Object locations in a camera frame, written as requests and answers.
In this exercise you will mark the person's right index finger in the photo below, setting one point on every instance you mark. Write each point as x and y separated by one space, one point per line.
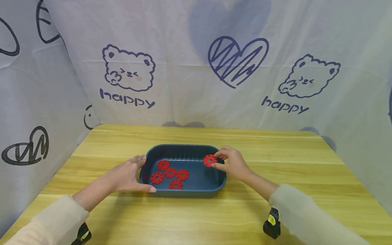
221 155

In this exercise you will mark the person's left fingers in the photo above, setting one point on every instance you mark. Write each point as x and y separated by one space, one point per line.
139 160

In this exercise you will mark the person's right hand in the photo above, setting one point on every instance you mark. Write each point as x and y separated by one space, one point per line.
235 165

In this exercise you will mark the person's left hand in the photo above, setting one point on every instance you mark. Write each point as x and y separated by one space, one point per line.
125 177

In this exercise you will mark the black wrist band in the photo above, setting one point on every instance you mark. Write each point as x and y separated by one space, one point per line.
82 235
272 223

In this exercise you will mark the person's right thumb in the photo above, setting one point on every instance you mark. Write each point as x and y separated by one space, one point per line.
219 166

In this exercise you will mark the red plastic gear disc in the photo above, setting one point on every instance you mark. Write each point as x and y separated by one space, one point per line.
156 178
163 165
170 173
175 185
182 175
208 160

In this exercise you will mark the person's right fingers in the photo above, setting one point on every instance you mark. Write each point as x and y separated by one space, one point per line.
228 149

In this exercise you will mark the person's left forearm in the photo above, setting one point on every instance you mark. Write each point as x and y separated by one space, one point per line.
61 212

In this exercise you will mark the dark blue plastic tray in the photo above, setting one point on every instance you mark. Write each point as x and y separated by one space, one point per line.
199 180

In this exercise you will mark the person's left thumb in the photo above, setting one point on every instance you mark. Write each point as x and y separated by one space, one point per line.
146 188

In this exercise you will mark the person's right forearm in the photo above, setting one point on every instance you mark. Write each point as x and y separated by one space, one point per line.
294 211

